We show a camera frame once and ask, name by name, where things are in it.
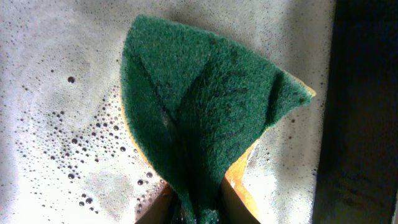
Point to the small grey soapy tray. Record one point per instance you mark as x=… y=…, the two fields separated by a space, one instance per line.
x=65 y=155

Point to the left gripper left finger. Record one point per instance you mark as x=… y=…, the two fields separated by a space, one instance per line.
x=165 y=209

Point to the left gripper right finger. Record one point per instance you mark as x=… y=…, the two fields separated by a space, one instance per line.
x=231 y=208

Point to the green yellow sponge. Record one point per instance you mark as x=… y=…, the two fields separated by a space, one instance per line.
x=194 y=102

